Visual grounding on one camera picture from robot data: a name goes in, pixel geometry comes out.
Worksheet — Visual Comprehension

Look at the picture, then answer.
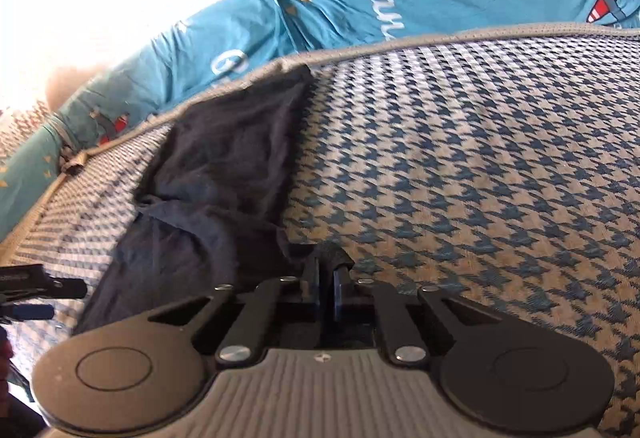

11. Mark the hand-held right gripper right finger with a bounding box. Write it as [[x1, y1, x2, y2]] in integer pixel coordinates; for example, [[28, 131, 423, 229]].
[[331, 267, 506, 366]]

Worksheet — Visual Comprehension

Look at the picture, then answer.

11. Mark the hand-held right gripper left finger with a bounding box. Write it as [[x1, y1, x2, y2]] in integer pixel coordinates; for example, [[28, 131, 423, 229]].
[[145, 257, 321, 366]]

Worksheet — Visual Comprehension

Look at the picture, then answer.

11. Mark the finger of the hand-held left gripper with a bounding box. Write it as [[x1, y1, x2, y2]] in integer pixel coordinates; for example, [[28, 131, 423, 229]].
[[0, 304, 55, 321], [42, 278, 88, 299]]

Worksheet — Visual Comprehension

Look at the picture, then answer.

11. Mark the black t-shirt with red print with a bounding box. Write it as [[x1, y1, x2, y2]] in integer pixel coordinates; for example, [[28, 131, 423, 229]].
[[72, 64, 356, 336]]

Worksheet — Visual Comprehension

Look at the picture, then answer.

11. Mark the white perforated laundry basket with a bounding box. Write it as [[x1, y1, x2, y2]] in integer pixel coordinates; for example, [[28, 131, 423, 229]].
[[0, 98, 61, 159]]

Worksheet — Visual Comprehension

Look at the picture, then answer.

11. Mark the blue houndstooth bed mat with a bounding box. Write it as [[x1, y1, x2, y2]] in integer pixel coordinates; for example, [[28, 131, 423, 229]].
[[0, 22, 640, 438]]

